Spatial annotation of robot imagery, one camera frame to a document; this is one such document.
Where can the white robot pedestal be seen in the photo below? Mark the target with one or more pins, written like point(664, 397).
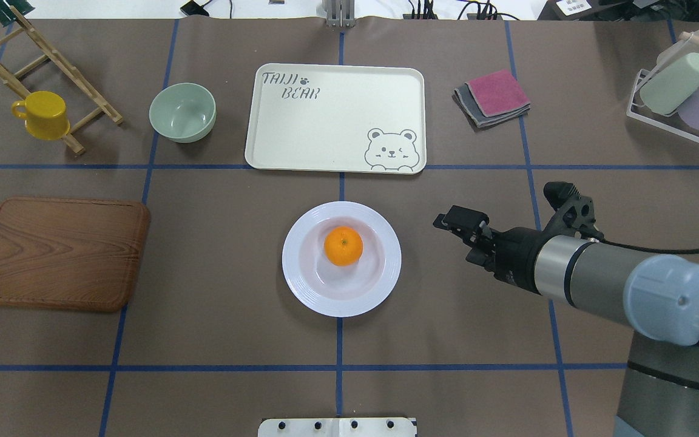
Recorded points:
point(362, 426)

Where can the green bowl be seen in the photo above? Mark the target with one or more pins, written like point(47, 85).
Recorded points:
point(183, 112)

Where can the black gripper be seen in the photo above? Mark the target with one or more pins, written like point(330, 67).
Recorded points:
point(514, 255)

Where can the dark green mug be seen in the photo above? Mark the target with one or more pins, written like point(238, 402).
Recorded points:
point(7, 16)

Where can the orange fruit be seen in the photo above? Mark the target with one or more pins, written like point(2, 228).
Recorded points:
point(343, 246)

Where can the wooden dish rack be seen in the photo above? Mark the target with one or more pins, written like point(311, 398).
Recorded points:
point(52, 71)

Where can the cream bear tray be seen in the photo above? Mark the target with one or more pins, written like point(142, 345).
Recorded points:
point(308, 117)

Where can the aluminium frame post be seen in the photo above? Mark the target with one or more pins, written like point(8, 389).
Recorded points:
point(340, 14)

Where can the white cup rack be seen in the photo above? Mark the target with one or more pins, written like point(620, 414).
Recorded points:
point(668, 123)

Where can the green cup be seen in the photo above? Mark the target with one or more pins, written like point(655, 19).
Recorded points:
point(670, 87)

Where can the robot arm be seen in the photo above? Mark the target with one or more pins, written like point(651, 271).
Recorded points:
point(655, 294)

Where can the yellow mug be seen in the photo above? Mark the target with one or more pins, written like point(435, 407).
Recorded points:
point(44, 114)

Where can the white round plate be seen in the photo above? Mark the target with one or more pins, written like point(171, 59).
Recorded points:
point(341, 291)

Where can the wooden cutting board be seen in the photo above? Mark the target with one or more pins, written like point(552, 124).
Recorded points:
point(70, 253)

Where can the pink cloth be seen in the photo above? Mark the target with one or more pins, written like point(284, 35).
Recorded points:
point(498, 93)

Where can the grey cloth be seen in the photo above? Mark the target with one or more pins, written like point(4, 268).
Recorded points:
point(469, 106)

